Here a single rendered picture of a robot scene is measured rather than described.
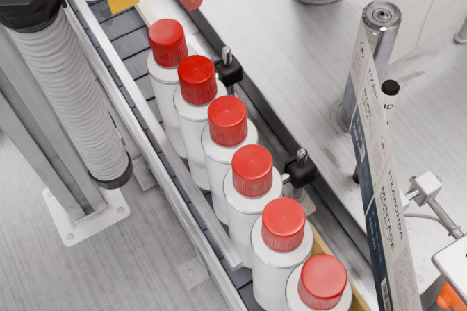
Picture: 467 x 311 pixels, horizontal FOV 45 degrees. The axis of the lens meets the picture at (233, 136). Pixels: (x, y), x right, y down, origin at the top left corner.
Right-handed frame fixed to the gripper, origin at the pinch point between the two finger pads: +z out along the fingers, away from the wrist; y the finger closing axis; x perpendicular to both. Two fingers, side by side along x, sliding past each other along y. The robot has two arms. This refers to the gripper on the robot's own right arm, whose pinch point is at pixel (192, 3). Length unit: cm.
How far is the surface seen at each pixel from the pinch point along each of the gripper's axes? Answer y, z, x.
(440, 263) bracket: -37.8, -13.5, 2.2
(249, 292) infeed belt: -27.5, 13.0, 9.9
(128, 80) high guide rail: -1.7, 5.2, 9.9
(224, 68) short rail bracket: -3.4, 9.5, -1.5
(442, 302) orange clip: -39.4, -7.4, 1.3
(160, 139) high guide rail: -10.6, 5.1, 10.4
